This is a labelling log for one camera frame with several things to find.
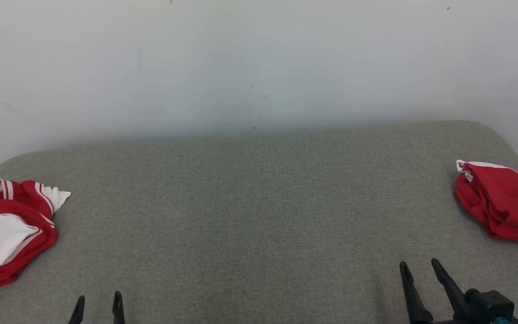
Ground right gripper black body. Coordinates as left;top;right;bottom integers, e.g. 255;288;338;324
430;318;493;324

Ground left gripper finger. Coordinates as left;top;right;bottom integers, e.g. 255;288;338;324
69;295;86;324
112;291;126;324

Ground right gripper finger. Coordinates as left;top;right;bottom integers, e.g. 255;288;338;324
399;261;434;324
431;258;471;321

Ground red shorts with white stripes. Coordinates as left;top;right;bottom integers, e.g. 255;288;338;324
454;159;518;249

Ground red and white jersey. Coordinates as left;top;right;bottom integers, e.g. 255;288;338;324
0;179;72;296

